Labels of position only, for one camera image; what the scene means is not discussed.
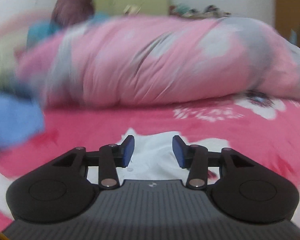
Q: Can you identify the pink floral bed blanket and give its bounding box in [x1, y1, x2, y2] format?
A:
[0, 96, 300, 231]

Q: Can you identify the brown wooden door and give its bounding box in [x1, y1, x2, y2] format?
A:
[275, 0, 300, 48]

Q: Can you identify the pink grey rolled duvet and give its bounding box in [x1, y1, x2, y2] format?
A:
[15, 15, 300, 108]

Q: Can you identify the person in purple jacket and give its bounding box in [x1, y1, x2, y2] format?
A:
[51, 0, 95, 28]

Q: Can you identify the teal blue blanket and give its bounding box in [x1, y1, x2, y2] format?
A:
[26, 12, 110, 49]

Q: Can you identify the clutter behind duvet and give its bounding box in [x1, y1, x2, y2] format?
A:
[169, 4, 231, 20]

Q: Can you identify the pink white headboard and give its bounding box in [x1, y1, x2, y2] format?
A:
[0, 10, 51, 90]

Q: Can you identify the white shirt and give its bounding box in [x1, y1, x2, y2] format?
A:
[88, 128, 230, 185]

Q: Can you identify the blue cloth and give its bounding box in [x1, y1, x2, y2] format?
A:
[0, 93, 45, 149]

